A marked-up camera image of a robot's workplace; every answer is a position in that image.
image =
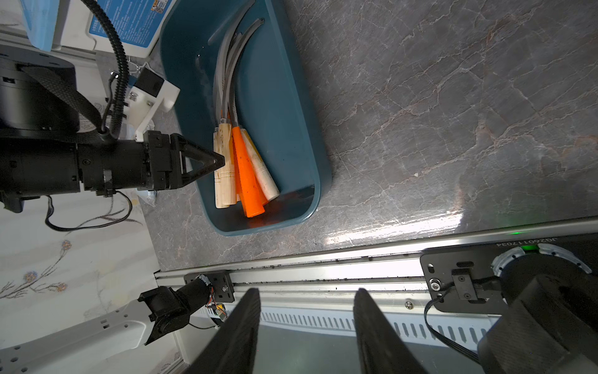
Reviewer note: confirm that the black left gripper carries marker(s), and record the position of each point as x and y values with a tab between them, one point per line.
170	160

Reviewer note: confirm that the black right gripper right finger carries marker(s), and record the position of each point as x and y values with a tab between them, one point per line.
380	348

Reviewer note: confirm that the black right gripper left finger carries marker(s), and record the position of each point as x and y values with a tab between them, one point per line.
233	347

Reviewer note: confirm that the orange handle sickle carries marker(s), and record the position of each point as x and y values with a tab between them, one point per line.
238	188
250	198

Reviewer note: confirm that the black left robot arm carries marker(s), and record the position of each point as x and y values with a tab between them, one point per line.
54	141

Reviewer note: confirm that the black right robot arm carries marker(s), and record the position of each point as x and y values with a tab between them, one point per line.
550	325

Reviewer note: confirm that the white storage box blue lid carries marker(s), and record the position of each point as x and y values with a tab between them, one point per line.
52	25

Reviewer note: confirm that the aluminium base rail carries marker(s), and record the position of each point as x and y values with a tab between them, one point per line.
313	293

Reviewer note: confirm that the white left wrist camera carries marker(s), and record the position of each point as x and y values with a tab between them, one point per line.
149	94

